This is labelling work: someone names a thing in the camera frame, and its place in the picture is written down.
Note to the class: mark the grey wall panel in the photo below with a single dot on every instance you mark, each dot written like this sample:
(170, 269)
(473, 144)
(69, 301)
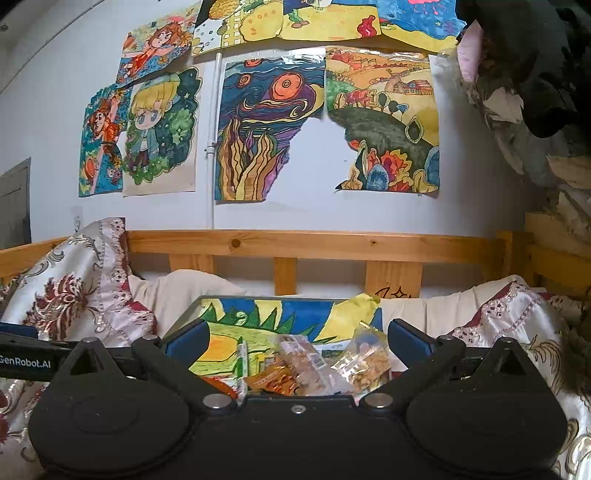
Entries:
(15, 227)

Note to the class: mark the clear bag of crackers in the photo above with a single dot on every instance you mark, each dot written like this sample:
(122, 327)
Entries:
(365, 359)

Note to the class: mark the floral satin bed cover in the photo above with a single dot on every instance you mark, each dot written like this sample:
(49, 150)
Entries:
(81, 288)

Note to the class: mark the grey tray with dinosaur drawing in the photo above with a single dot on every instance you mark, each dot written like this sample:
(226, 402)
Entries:
(328, 324)

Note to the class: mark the yellow cartoon drawing top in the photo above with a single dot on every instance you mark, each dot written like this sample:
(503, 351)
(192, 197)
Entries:
(430, 25)

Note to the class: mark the green white sausage stick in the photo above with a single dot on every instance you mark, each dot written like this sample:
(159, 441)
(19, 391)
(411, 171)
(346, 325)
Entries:
(241, 370)

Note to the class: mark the clear pastry pack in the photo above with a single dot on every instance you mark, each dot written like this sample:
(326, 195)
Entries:
(313, 375)

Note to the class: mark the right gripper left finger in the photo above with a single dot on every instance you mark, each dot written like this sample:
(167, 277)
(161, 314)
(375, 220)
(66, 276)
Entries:
(167, 363)

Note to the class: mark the white wall pipe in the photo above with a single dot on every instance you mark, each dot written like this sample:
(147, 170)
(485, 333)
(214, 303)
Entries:
(211, 141)

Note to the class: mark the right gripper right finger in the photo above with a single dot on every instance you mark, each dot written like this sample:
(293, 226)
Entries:
(427, 360)

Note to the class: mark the landscape hill drawing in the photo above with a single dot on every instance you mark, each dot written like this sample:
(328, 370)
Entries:
(386, 103)

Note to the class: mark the camouflage fabric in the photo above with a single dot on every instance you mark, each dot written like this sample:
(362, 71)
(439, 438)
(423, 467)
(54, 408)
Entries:
(539, 138)

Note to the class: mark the mermaid girl drawing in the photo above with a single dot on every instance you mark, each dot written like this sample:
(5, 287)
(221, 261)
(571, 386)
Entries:
(100, 160)

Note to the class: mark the swirly fish drawing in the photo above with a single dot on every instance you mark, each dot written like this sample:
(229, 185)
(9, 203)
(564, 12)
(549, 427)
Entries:
(264, 103)

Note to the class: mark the anime boy drawing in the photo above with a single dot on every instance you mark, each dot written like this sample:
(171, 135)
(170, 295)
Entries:
(160, 152)

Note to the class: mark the wooden bed headboard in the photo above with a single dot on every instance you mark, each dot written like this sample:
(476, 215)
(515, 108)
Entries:
(394, 262)

